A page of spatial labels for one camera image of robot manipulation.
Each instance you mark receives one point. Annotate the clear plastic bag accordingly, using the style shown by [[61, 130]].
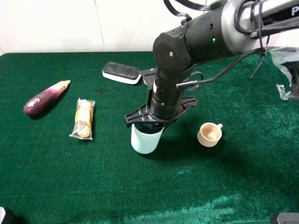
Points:
[[287, 60]]

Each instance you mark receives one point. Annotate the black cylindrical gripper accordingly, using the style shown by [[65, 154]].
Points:
[[165, 102]]

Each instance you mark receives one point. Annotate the light blue plastic cup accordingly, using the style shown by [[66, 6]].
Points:
[[144, 142]]

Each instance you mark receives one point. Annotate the small beige wooden cup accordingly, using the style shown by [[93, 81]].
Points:
[[209, 134]]

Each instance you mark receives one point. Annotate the black white board eraser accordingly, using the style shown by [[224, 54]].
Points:
[[121, 73]]

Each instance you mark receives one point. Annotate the purple toy eggplant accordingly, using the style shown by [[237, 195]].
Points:
[[42, 100]]

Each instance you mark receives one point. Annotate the wrapped cookie snack pack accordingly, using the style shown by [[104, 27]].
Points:
[[83, 120]]

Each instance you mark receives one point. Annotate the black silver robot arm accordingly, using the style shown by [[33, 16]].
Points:
[[226, 29]]

